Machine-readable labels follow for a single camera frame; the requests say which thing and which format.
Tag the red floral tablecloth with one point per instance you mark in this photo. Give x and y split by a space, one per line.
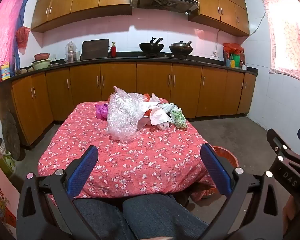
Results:
140 160

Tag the green box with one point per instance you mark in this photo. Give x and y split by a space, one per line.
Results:
236 60

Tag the clear bubble wrap sheet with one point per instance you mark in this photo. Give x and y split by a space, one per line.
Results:
122 117

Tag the red bag on containers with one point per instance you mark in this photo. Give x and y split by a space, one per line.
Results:
232 48

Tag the black wok with lid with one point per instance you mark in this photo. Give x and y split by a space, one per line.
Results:
181 50

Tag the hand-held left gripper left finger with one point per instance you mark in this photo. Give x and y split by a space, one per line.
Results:
82 170

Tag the dark cutting board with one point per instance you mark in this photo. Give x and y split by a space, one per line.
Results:
95 50

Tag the person's leg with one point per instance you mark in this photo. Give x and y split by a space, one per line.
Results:
100 220
160 215

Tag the person's right hand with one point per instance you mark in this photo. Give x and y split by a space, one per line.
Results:
288 212

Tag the white wall socket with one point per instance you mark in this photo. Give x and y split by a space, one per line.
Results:
215 54

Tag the floral window curtain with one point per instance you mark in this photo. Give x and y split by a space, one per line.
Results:
287 35

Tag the floral wall poster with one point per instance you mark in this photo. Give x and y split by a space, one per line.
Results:
1 200

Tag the person's left leg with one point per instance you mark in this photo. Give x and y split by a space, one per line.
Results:
100 220

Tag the small clear plastic bag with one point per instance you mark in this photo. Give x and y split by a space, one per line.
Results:
163 125

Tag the person's right leg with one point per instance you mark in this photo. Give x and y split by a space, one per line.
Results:
160 215

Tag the open black wok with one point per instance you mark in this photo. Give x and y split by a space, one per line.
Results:
151 47

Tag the red mesh basket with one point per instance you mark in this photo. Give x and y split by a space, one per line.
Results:
225 155

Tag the pale plastic bag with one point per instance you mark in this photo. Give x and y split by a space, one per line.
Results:
168 108

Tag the reddish brown basin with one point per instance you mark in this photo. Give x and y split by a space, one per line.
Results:
42 56

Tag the pale green basin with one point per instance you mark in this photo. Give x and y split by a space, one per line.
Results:
41 65

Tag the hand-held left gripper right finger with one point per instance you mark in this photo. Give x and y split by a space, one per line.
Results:
215 170

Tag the jar wrapped in plastic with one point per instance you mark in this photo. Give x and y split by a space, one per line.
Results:
70 52

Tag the black gas stove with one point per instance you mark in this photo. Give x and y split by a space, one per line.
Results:
166 55

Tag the white mug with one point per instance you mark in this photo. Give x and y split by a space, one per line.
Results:
244 67

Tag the red bottle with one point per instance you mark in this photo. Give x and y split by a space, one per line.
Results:
113 51

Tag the black countertop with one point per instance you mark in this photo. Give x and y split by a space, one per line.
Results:
130 59

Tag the purple plastic bag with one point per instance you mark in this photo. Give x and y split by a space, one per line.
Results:
101 112

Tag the green patterned plastic bag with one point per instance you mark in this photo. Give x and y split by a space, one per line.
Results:
178 118

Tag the white plastic bucket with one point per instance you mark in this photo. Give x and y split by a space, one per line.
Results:
1 155

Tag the hanging red plastic bag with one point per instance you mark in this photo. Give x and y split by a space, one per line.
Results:
22 38

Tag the white plastic bag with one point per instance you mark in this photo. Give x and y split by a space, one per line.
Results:
157 115

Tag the wooden lower kitchen cabinets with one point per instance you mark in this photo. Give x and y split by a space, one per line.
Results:
152 85

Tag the pink curtain with blue edge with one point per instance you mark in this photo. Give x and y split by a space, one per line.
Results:
5 30

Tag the wooden upper cabinet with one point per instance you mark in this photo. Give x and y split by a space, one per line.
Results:
85 0
220 5

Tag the yellow and blue box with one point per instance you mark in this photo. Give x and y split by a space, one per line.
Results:
5 72

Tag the round dark wooden board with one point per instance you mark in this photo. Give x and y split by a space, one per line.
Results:
12 137

